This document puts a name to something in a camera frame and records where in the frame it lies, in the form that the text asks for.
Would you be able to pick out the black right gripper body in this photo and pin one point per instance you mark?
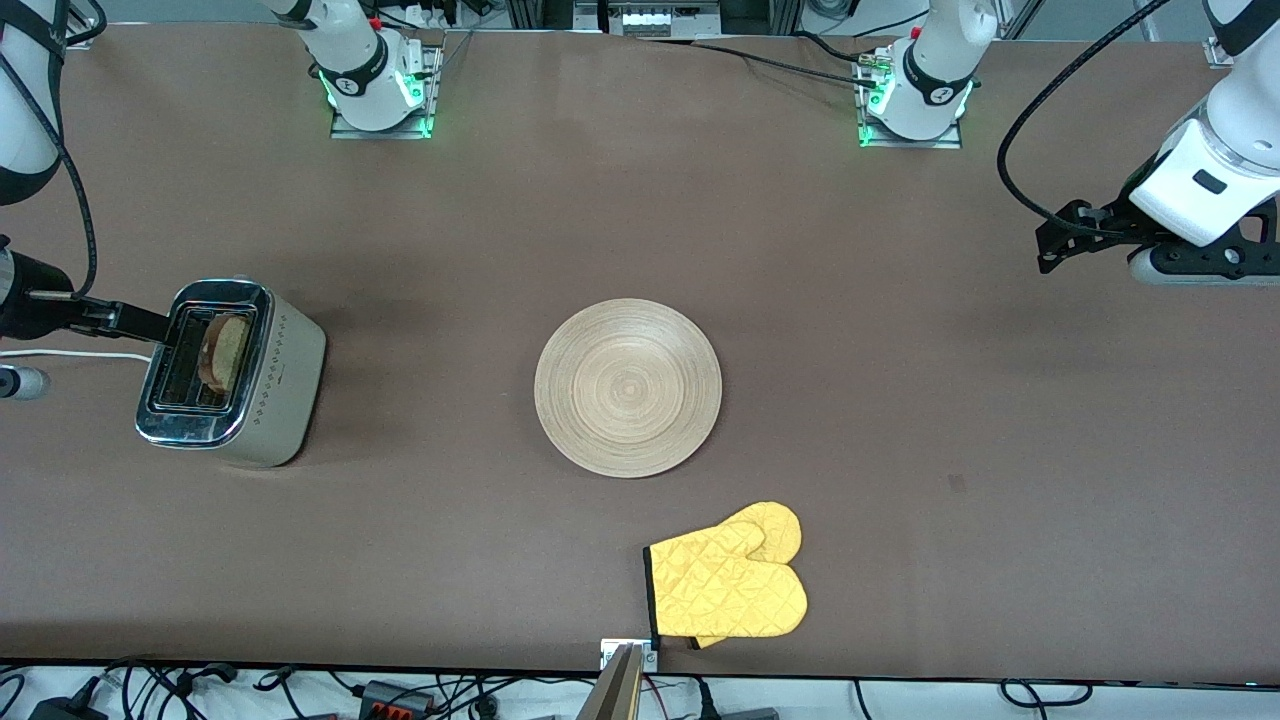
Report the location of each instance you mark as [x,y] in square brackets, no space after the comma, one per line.
[27,296]

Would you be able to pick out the brown-crusted bread slice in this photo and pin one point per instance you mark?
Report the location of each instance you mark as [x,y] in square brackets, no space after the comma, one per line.
[225,350]

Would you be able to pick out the round wooden plate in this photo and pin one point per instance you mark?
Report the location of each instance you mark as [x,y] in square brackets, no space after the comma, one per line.
[628,390]

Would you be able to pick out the silver beige two-slot toaster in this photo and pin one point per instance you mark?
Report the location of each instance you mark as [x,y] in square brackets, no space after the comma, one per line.
[280,390]

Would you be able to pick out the aluminium corner profile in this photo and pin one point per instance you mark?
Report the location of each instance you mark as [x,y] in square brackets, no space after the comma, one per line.
[1218,52]

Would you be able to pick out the black power adapter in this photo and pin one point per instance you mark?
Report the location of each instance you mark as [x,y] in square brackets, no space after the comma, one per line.
[65,710]

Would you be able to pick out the black device with orange clips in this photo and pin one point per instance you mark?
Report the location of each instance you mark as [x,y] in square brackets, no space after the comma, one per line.
[395,698]

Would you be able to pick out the white power strip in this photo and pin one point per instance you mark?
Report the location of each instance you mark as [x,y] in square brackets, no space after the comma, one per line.
[660,20]

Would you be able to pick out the yellow quilted oven mitt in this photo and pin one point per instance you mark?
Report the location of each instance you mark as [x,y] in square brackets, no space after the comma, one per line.
[725,590]

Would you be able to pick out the tan metal bar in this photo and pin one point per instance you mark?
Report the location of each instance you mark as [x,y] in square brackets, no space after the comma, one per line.
[615,695]

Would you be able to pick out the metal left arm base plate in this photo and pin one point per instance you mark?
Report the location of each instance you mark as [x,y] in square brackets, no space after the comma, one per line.
[910,144]

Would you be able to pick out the small aluminium corner bracket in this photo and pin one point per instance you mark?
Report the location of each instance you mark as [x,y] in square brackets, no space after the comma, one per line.
[80,35]

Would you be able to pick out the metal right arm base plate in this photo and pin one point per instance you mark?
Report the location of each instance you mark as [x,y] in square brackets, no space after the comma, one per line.
[380,133]

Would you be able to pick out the aluminium frame post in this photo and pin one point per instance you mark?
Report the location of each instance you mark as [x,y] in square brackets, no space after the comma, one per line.
[540,12]

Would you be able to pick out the small silver edge bracket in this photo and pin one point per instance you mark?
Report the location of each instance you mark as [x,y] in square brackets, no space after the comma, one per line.
[610,650]

